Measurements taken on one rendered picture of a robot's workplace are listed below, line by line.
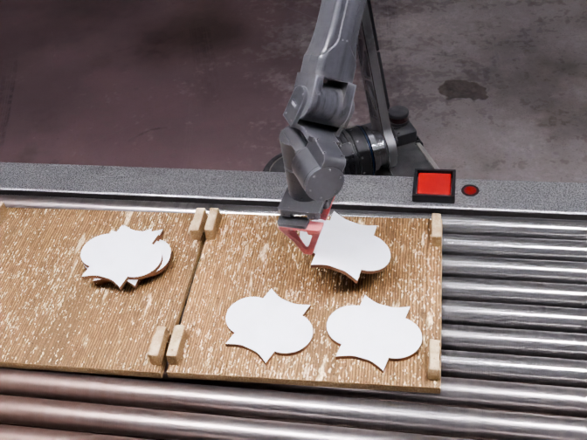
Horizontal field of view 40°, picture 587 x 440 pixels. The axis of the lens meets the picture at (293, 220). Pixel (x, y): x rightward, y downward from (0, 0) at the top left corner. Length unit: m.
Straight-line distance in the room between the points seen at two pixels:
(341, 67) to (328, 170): 0.15
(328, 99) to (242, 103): 2.25
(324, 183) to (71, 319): 0.51
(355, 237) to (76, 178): 0.63
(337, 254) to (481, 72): 2.27
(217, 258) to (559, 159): 1.87
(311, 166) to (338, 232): 0.23
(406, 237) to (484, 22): 2.48
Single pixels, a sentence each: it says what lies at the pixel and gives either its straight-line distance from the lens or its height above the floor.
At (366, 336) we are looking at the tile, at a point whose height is 0.94.
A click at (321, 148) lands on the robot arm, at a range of 1.10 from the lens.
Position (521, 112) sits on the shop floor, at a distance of 3.26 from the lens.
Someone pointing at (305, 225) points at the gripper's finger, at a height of 1.09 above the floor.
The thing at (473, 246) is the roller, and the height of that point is 0.91.
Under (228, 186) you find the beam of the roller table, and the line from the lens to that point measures 1.56.
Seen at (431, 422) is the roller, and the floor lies 0.91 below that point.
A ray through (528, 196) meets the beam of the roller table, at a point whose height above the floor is 0.92.
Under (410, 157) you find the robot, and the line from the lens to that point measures 2.64.
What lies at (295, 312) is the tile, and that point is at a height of 0.94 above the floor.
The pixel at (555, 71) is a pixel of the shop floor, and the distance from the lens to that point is 3.50.
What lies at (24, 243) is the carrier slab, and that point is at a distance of 1.55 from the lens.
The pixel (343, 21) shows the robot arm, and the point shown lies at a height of 1.36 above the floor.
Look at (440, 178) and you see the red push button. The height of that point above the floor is 0.93.
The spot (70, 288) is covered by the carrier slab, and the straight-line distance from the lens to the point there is 1.43.
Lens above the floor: 1.93
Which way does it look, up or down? 44 degrees down
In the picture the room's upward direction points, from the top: 8 degrees counter-clockwise
